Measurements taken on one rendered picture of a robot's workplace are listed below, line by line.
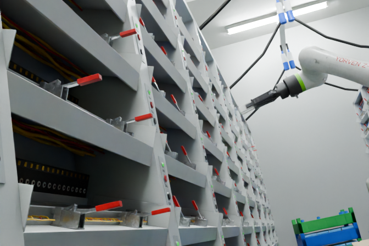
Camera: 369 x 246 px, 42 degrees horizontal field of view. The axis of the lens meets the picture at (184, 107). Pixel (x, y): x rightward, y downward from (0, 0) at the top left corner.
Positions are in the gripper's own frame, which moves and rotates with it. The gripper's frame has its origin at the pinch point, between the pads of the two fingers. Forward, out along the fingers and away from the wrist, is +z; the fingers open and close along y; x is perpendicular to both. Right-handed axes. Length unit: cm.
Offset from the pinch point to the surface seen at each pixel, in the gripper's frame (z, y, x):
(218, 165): 25.6, 30.2, -13.1
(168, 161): 25, -95, -28
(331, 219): -15, 53, -61
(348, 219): -23, 54, -64
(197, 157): 25, -40, -20
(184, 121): 21, -59, -10
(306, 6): -118, 330, 165
